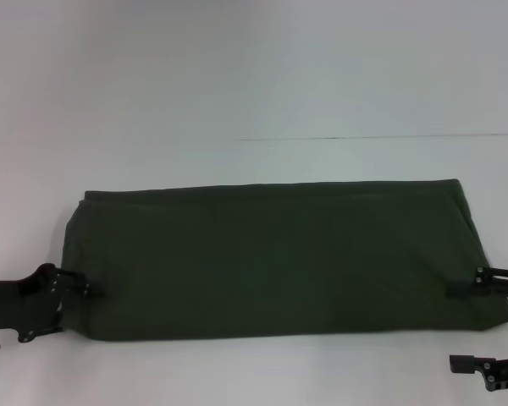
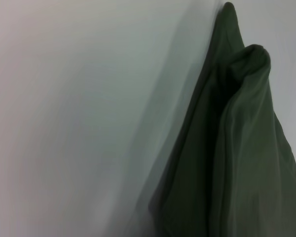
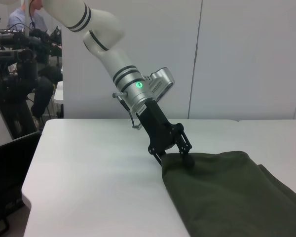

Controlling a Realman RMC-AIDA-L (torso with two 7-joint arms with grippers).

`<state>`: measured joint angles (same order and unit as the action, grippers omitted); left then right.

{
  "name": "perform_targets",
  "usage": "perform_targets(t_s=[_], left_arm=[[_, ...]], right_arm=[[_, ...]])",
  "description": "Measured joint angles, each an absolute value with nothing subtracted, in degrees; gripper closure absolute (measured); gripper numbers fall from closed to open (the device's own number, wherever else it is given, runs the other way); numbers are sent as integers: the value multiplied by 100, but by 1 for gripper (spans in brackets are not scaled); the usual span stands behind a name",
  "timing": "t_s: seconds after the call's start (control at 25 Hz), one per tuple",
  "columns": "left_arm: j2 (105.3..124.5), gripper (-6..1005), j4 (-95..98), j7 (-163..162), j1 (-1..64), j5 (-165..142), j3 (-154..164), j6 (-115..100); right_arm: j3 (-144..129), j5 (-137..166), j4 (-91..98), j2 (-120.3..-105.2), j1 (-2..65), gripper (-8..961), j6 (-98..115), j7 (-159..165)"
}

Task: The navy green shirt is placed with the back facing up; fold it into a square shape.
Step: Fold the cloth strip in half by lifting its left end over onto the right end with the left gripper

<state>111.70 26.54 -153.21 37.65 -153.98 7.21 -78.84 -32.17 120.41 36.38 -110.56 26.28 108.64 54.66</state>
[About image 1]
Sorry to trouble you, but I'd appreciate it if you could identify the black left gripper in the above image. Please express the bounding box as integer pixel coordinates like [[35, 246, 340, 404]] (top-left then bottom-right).
[[0, 262, 107, 344]]

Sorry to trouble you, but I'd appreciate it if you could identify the dark green shirt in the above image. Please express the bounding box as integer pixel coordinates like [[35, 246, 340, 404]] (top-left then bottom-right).
[[55, 178, 508, 342]]

